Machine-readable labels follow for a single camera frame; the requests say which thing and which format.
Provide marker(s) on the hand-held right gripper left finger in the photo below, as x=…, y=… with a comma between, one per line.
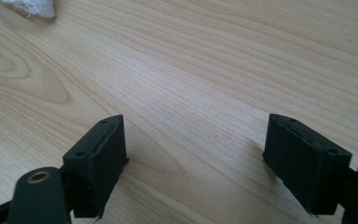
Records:
x=99, y=174

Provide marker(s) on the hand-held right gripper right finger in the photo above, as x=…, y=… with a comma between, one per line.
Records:
x=307, y=168

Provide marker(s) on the white towel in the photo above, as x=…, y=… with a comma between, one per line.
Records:
x=31, y=6

